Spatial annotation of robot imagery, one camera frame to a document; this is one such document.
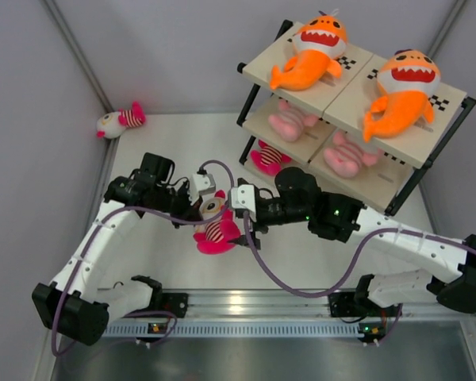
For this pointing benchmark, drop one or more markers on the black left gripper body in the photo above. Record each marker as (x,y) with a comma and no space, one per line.
(176,203)

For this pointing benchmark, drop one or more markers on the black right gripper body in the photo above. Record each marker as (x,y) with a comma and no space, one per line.
(272,213)

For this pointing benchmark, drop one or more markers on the white plush glasses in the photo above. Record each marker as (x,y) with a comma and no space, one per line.
(216,237)
(268,159)

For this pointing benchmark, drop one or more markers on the pink striped plush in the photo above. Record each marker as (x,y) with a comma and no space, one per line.
(348,154)
(290,121)

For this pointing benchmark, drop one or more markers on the orange shark plush back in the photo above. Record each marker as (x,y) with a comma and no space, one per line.
(317,46)

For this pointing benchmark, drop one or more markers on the orange shark plush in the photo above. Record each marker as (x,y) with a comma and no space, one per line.
(317,46)
(407,81)

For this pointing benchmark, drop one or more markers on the orange shark plush front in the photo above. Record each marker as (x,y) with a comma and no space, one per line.
(407,81)

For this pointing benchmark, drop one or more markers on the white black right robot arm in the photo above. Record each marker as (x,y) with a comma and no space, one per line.
(445,268)

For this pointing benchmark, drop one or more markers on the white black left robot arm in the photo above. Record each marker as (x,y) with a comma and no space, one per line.
(72,304)

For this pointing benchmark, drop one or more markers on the beige three-tier shelf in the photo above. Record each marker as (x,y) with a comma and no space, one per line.
(341,104)

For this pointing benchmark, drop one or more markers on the white plush corner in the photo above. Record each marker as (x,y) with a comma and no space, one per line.
(112,125)

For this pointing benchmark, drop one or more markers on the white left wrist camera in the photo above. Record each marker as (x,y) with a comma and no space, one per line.
(200,185)

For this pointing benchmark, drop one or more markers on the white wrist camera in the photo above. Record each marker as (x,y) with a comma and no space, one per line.
(200,185)
(242,198)

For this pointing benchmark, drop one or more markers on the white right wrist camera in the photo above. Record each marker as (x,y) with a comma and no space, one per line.
(242,198)

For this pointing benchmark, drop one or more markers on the aluminium mounting rail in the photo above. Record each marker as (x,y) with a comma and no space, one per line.
(252,304)

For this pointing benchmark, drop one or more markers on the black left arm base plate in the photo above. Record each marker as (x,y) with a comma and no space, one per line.
(174,302)

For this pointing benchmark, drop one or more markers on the grey slotted cable duct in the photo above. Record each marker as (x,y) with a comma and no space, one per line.
(217,329)

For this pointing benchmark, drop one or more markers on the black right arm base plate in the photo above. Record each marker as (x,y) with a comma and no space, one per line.
(346,305)

